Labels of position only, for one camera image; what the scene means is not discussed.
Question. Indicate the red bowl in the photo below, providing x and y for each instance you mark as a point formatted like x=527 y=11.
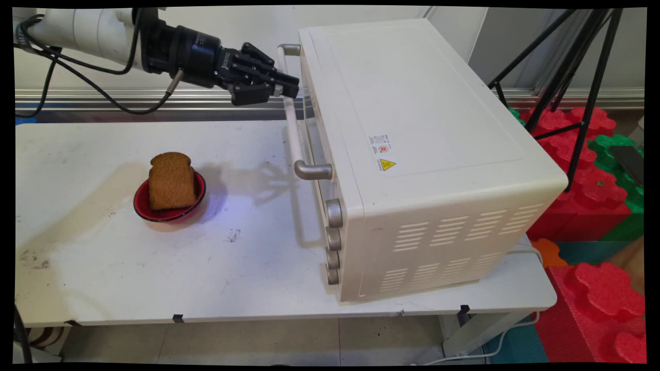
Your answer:
x=170 y=214

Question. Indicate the round oven knob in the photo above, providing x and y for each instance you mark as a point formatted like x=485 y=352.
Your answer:
x=334 y=212
x=332 y=258
x=332 y=276
x=333 y=238

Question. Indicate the black tripod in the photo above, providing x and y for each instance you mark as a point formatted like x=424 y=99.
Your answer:
x=600 y=20

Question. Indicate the white table leg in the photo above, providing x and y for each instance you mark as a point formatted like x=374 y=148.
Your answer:
x=479 y=332

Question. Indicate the black flat device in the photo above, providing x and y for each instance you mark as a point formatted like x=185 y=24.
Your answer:
x=628 y=162

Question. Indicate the green foam block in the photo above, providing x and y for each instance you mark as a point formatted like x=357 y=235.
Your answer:
x=616 y=141

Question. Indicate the orange foam piece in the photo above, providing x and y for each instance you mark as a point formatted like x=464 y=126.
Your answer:
x=547 y=252

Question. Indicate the teal foam mat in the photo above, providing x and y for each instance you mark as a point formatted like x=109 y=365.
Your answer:
x=515 y=345

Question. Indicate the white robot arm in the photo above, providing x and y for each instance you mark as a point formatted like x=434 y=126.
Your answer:
x=77 y=31

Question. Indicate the aluminium wall rail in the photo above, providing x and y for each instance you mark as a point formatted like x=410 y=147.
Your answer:
x=216 y=100

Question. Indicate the warning sticker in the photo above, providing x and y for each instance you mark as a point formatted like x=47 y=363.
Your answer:
x=382 y=152

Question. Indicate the black table clip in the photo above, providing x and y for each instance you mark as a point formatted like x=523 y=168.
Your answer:
x=464 y=310
x=72 y=323
x=178 y=318

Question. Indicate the white toaster oven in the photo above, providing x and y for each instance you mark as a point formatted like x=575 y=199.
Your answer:
x=438 y=103

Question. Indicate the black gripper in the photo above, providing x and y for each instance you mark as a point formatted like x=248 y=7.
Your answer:
x=203 y=56

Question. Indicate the brown bread slice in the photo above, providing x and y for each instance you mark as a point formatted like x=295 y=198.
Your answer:
x=172 y=180

